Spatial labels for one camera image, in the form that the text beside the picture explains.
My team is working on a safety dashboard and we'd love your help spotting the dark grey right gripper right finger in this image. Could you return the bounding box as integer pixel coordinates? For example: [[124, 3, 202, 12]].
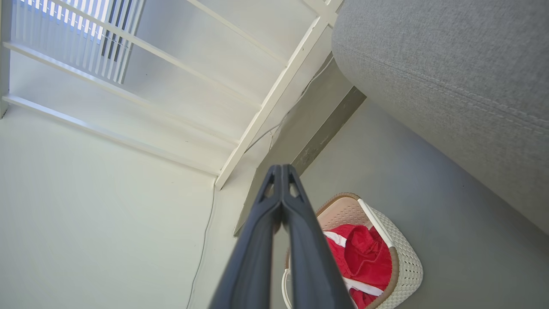
[[282, 164, 355, 309]]

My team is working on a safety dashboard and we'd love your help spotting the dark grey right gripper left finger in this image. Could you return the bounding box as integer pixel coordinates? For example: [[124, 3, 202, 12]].
[[208, 165, 284, 309]]

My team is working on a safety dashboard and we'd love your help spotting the cream perforated plastic laundry basket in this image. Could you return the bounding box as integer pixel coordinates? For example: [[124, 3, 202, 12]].
[[281, 192, 424, 309]]

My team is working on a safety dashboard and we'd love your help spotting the red garment with white trim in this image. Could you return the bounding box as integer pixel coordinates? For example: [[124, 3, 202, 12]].
[[323, 224, 393, 309]]

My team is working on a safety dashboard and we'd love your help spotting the white wooden railing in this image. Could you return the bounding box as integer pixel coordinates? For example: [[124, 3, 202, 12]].
[[0, 0, 344, 191]]

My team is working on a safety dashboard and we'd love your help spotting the grey fabric sofa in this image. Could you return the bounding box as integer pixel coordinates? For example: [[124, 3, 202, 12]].
[[331, 0, 549, 236]]

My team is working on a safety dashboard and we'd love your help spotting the white slatted window shutter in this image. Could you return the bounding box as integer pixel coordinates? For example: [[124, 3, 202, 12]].
[[12, 0, 147, 85]]

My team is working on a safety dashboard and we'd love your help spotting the thin grey cable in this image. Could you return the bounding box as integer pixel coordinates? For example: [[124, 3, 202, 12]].
[[186, 179, 216, 309], [244, 55, 336, 153]]

